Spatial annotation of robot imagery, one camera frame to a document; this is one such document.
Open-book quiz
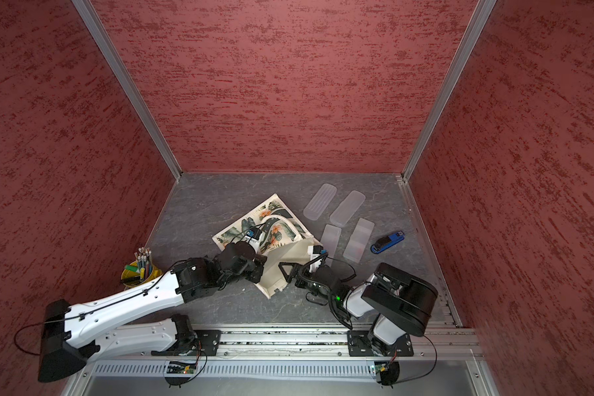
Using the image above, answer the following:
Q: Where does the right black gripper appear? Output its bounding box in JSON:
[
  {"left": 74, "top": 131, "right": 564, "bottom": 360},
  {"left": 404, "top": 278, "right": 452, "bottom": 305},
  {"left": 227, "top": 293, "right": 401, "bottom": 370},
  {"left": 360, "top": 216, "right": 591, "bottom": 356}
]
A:
[{"left": 279, "top": 263, "right": 335, "bottom": 305}]

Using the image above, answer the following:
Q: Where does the cream canvas tote bag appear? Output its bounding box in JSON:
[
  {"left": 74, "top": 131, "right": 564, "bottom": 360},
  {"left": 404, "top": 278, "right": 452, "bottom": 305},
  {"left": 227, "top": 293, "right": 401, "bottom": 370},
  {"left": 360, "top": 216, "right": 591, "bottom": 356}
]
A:
[{"left": 212, "top": 194, "right": 320, "bottom": 299}]

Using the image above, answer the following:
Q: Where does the frosted translucent pencil case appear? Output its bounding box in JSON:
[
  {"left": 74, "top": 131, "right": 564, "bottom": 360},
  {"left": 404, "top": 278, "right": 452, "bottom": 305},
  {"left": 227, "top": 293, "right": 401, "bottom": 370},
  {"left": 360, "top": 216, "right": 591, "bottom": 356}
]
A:
[{"left": 330, "top": 191, "right": 365, "bottom": 228}]

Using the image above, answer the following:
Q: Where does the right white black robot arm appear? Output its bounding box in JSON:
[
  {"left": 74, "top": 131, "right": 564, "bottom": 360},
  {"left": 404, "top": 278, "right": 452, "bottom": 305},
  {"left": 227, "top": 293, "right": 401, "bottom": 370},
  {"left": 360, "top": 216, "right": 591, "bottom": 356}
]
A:
[{"left": 279, "top": 262, "right": 439, "bottom": 357}]

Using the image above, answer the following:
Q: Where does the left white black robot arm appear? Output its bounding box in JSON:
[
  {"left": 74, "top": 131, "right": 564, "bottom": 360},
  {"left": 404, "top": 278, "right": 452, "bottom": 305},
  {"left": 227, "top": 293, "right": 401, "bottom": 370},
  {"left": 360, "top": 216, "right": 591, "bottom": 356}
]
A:
[{"left": 38, "top": 242, "right": 267, "bottom": 383}]

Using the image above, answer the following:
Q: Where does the yellow pencil cup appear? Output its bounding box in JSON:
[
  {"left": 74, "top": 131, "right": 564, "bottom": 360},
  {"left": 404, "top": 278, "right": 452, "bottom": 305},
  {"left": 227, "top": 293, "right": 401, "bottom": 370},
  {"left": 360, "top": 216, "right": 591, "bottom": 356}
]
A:
[{"left": 120, "top": 247, "right": 163, "bottom": 288}]

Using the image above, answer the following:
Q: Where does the blue black stapler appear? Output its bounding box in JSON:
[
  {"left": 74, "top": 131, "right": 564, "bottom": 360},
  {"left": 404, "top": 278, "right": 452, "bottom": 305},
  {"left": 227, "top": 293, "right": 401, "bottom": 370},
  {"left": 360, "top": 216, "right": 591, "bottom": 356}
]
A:
[{"left": 370, "top": 230, "right": 405, "bottom": 254}]

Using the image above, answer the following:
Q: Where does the left small circuit board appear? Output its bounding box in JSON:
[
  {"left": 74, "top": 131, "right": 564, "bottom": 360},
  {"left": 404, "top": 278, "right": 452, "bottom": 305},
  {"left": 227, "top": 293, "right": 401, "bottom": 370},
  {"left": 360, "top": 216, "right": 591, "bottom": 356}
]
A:
[{"left": 166, "top": 361, "right": 198, "bottom": 376}]

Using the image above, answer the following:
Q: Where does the small circuit board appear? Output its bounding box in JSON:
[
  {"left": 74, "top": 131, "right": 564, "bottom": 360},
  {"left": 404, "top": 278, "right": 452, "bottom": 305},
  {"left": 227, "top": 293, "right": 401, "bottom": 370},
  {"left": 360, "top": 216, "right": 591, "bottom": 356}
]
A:
[
  {"left": 166, "top": 361, "right": 198, "bottom": 376},
  {"left": 371, "top": 362, "right": 390, "bottom": 376}
]

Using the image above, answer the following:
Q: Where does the right small circuit board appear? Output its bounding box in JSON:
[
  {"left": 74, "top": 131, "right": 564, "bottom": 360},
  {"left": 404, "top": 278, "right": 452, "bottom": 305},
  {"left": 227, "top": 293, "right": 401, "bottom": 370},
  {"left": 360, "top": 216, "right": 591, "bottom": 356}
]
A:
[{"left": 371, "top": 362, "right": 390, "bottom": 376}]

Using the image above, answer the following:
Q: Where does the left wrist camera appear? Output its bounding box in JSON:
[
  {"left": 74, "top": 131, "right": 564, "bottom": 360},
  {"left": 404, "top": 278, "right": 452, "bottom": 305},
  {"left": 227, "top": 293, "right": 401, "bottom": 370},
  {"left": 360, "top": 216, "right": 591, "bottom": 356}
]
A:
[{"left": 242, "top": 225, "right": 263, "bottom": 243}]

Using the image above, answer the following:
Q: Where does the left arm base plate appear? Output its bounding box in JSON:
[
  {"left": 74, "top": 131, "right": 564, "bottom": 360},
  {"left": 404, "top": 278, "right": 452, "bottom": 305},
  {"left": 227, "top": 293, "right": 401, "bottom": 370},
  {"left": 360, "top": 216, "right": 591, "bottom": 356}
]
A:
[{"left": 151, "top": 330, "right": 222, "bottom": 357}]

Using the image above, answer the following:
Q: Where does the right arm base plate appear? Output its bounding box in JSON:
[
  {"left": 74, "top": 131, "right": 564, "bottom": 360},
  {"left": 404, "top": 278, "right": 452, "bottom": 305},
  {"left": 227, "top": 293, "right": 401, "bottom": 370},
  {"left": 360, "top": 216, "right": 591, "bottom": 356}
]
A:
[{"left": 347, "top": 330, "right": 414, "bottom": 357}]

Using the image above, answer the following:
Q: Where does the aluminium front rail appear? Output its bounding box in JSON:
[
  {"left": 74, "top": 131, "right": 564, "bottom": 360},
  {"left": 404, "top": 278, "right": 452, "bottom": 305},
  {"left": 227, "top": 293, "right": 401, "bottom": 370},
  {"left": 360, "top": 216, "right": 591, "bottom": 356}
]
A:
[{"left": 93, "top": 323, "right": 481, "bottom": 360}]

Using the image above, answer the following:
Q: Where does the left aluminium corner post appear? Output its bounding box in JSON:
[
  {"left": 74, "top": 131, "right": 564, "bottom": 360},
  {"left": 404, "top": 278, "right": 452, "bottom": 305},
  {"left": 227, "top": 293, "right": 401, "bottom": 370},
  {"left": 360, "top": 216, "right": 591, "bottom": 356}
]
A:
[{"left": 72, "top": 0, "right": 183, "bottom": 182}]

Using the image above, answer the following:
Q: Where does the aluminium corner post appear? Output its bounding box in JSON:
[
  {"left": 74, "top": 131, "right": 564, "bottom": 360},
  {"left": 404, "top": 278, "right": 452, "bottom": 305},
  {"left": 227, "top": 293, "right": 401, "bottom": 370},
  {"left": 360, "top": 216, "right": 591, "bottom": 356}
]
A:
[
  {"left": 72, "top": 0, "right": 183, "bottom": 182},
  {"left": 402, "top": 0, "right": 496, "bottom": 183}
]

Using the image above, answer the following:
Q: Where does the right aluminium corner post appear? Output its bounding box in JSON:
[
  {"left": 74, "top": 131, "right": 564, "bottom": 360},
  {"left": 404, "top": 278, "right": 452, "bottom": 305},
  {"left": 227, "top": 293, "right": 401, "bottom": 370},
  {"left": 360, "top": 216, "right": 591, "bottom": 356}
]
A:
[{"left": 402, "top": 0, "right": 496, "bottom": 183}]

